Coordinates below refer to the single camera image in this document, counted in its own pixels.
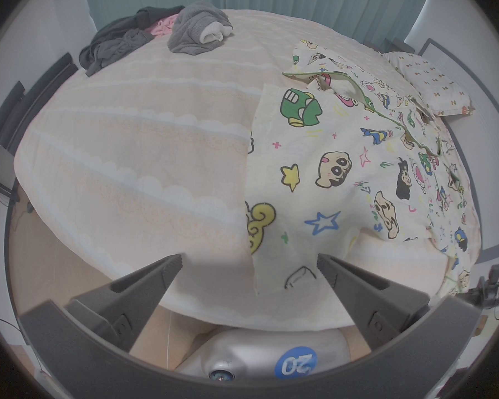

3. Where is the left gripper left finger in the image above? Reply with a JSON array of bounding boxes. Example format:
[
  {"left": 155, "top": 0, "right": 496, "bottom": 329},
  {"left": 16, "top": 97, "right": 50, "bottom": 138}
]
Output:
[{"left": 67, "top": 253, "right": 184, "bottom": 353}]

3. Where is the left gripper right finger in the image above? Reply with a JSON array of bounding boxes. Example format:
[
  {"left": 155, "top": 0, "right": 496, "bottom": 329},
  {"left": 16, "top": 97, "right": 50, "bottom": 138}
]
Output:
[{"left": 316, "top": 253, "right": 431, "bottom": 353}]

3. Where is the white printed pyjama top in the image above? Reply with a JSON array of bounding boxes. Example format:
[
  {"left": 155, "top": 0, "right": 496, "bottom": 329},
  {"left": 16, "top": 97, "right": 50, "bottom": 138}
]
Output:
[{"left": 245, "top": 38, "right": 481, "bottom": 298}]

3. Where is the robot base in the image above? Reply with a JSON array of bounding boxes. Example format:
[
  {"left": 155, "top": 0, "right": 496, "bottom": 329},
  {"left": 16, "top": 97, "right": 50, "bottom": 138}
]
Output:
[{"left": 172, "top": 327, "right": 352, "bottom": 383}]

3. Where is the bed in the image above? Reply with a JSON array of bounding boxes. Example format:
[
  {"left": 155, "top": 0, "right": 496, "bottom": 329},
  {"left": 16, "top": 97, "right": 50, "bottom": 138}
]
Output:
[{"left": 14, "top": 9, "right": 499, "bottom": 336}]

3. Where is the white printed pillow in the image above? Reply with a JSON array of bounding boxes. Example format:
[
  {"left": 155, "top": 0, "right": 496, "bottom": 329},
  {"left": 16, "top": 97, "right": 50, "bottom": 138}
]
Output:
[{"left": 384, "top": 50, "right": 475, "bottom": 117}]

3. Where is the dark grey garment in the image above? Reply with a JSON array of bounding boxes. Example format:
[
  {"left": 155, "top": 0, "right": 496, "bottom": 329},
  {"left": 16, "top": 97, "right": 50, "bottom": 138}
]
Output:
[{"left": 79, "top": 29, "right": 155, "bottom": 78}]

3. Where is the grey and white sweater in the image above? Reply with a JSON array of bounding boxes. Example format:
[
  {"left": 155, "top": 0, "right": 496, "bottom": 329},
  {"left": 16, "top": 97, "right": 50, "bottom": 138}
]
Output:
[{"left": 167, "top": 0, "right": 233, "bottom": 57}]

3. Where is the pink garment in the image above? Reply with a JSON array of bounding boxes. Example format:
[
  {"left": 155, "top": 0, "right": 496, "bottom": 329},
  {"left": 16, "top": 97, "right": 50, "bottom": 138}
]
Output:
[{"left": 145, "top": 14, "right": 179, "bottom": 37}]

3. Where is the black garment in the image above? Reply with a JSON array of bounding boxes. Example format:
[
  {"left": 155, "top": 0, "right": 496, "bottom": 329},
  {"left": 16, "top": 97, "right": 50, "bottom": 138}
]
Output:
[{"left": 91, "top": 5, "right": 186, "bottom": 53}]

